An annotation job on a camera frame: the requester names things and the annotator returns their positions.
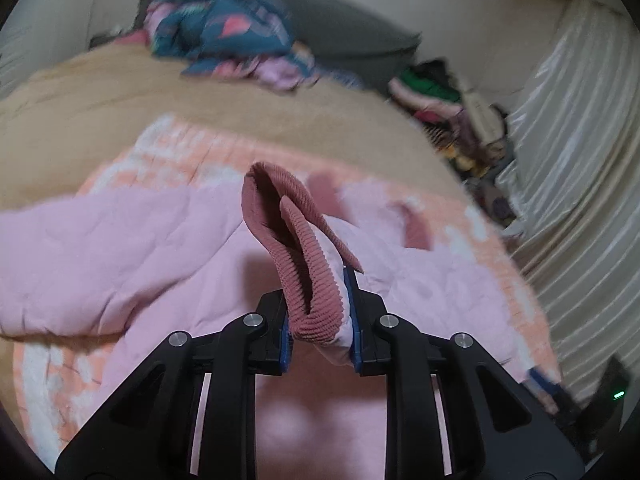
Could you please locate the grey headboard cushion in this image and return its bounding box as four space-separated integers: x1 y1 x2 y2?
135 0 423 93

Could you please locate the pink quilted jacket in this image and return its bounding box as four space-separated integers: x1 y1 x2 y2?
0 161 531 480

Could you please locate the orange plaid cloud blanket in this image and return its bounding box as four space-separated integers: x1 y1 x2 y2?
10 115 563 466

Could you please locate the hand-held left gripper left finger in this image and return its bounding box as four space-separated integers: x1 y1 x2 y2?
55 290 292 480

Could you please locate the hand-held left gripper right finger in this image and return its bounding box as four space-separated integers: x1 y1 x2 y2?
342 265 586 480

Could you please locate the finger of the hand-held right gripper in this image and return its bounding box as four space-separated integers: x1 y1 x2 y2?
525 367 563 413

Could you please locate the pile of folded clothes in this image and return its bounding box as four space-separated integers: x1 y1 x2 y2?
387 57 526 231

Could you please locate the white satin curtain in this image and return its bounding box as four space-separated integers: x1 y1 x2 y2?
495 0 640 411

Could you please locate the blue patterned quilt bundle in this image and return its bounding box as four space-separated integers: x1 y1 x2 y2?
145 0 321 92

